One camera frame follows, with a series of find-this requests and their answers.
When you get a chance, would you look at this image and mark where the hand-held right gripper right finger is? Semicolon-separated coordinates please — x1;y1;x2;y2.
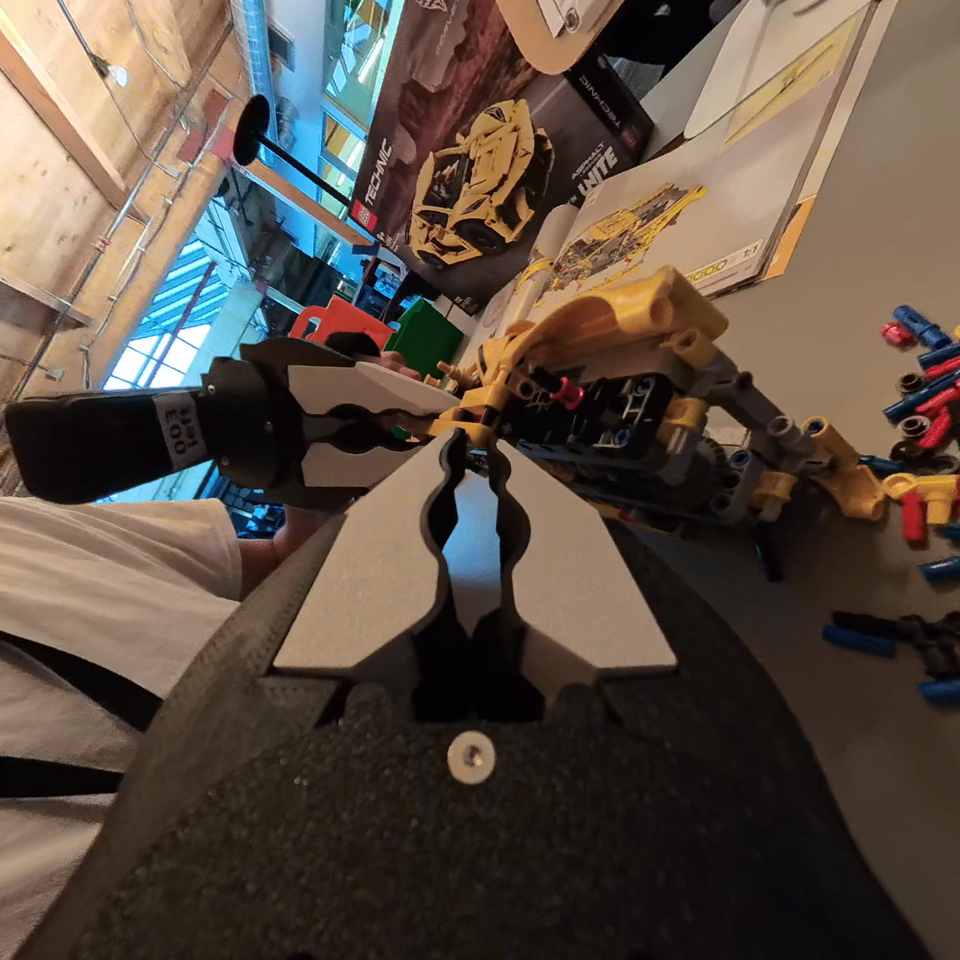
474;438;680;723

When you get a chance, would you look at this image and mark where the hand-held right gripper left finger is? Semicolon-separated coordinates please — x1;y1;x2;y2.
273;429;474;723

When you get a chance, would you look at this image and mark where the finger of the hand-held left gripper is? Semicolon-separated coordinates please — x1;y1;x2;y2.
287;362;460;425
300;427;425;490

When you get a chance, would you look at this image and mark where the yellow brick car model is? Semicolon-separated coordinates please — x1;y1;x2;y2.
431;266;890;582

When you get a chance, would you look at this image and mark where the grey desk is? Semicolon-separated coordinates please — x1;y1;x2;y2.
615;0;960;960

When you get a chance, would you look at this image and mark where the red box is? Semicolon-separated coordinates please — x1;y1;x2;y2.
288;294;395;350

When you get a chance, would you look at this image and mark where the green box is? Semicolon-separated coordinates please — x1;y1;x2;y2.
386;296;466;376

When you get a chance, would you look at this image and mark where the dark toy set box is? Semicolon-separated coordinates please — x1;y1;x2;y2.
348;0;654;316

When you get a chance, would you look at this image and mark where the open instruction booklet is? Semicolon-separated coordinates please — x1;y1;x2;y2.
483;0;901;339

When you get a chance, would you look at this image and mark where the large pile of brick pins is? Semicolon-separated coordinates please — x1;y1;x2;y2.
821;303;960;706

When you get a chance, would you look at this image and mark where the white document stand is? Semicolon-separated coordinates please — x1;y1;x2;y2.
495;0;624;76

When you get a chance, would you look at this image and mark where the black lanyard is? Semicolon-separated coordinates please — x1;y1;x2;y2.
0;630;162;798

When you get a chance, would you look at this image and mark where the black pedestal table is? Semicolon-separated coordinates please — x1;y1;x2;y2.
232;93;354;207

